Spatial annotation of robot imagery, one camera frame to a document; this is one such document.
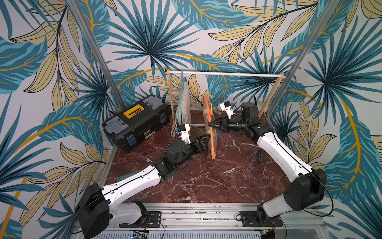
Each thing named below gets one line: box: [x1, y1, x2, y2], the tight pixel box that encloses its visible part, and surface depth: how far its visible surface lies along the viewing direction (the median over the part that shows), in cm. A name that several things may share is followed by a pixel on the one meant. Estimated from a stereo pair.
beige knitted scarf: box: [174, 81, 191, 135], surface depth 87 cm
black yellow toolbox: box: [101, 95, 171, 153], surface depth 95 cm
